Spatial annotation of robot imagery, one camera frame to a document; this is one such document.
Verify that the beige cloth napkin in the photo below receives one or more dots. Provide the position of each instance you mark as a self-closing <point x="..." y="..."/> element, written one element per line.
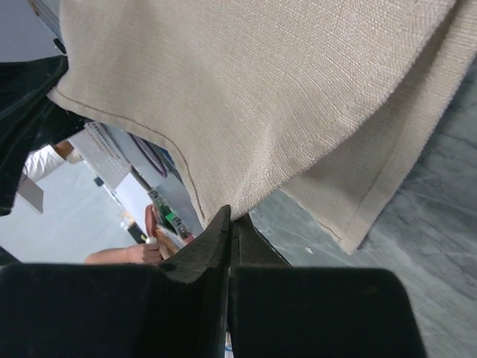
<point x="331" y="101"/>

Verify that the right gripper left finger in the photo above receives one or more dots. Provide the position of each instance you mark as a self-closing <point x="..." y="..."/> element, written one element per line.
<point x="175" y="309"/>

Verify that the person's hand in background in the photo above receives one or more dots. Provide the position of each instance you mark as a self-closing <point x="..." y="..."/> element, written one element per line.
<point x="149" y="252"/>

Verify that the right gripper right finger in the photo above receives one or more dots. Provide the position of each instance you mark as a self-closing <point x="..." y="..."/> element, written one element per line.
<point x="277" y="310"/>

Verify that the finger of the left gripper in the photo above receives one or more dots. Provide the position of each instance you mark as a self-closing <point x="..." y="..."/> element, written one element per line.
<point x="29" y="119"/>

